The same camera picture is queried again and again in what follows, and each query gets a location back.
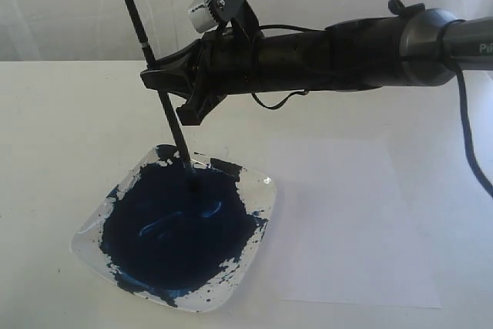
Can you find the black paintbrush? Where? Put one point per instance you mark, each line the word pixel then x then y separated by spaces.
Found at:
pixel 191 177

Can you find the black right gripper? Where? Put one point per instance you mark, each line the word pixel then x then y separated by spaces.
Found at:
pixel 353 56

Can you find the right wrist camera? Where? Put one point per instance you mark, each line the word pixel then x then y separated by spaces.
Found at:
pixel 207 14

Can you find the white square paint plate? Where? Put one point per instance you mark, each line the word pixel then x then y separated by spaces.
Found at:
pixel 155 237

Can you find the white paper sheet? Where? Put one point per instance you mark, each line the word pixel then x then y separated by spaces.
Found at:
pixel 341 232

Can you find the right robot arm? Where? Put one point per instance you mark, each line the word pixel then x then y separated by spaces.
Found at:
pixel 414 46

